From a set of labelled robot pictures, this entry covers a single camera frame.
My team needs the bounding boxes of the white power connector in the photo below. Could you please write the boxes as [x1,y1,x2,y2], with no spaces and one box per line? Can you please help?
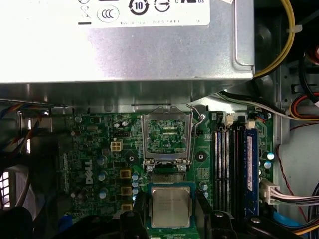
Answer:
[259,178,282,206]

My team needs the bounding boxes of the metal socket cover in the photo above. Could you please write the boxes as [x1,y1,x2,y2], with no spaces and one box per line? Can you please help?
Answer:
[140,105,194,172]

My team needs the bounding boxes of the RAM slot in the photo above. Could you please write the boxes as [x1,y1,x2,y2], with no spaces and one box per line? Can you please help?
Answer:
[221,124,230,211]
[213,124,222,211]
[231,124,244,215]

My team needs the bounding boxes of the multicoloured fan wires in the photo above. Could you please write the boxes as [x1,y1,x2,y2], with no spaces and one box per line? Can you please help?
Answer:
[0,103,43,156]

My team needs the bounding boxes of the RAM stick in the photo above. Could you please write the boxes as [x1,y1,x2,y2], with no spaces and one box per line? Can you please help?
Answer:
[243,127,259,218]

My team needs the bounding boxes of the wire locking lever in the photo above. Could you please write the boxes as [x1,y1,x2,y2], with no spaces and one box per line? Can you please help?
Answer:
[186,103,204,161]

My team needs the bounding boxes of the grey wire bundle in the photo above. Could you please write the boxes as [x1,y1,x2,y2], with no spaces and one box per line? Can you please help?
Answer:
[271,194,319,207]

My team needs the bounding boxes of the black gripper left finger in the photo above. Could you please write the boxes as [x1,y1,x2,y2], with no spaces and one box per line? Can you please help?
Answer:
[53,190,150,239]

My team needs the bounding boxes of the yellow wire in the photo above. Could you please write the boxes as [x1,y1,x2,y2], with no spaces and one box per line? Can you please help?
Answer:
[251,0,297,80]

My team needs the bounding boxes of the orange red wire bundle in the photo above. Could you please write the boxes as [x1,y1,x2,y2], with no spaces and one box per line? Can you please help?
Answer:
[290,92,319,118]

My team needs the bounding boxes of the silver CPU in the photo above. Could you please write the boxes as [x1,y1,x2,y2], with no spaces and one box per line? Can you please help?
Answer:
[146,183,196,229]

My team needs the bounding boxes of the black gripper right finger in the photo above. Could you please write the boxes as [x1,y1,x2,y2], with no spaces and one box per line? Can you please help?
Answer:
[196,189,300,239]

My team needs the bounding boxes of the silver power supply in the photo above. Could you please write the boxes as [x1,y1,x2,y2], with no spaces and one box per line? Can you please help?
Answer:
[0,0,256,114]

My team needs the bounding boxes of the green motherboard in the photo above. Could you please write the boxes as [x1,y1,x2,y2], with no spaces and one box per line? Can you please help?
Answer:
[17,111,276,239]

